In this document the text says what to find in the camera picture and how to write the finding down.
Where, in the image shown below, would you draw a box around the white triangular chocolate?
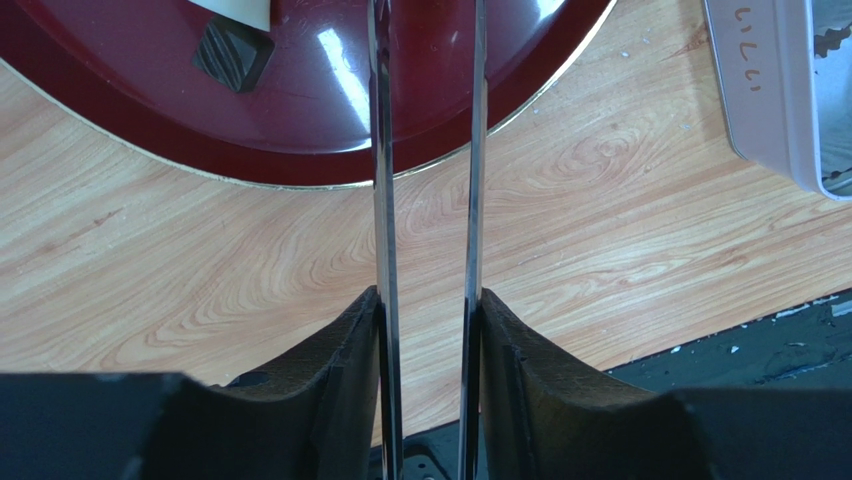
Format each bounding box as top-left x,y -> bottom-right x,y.
189,0 -> 271,32

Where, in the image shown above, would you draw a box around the dark red round plate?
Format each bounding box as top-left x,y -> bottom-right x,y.
1,1 -> 616,189

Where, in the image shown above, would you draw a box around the pink square tin box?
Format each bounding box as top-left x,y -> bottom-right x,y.
704,1 -> 851,201

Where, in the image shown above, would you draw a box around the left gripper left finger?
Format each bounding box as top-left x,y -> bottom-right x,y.
1,287 -> 379,479

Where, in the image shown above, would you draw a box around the ridged dark square chocolate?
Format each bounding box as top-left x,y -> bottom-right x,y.
191,14 -> 274,93

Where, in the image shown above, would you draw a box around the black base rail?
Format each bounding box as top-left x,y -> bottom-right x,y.
369,286 -> 852,480

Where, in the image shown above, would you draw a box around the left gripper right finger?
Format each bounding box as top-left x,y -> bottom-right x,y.
480,290 -> 851,479

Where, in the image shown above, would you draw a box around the metal tongs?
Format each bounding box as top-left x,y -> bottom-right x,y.
367,1 -> 487,479

